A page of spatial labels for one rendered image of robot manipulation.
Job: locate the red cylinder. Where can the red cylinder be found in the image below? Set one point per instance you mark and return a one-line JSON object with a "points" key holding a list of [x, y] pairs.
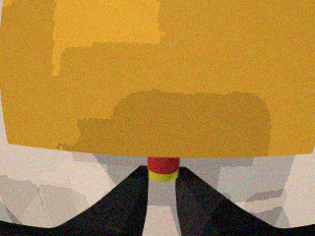
{"points": [[163, 169]]}

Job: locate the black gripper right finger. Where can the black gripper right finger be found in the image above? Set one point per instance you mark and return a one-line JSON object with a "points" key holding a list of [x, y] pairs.
{"points": [[203, 211]]}

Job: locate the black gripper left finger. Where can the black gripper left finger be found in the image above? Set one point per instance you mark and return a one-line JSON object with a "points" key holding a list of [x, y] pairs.
{"points": [[122, 212]]}

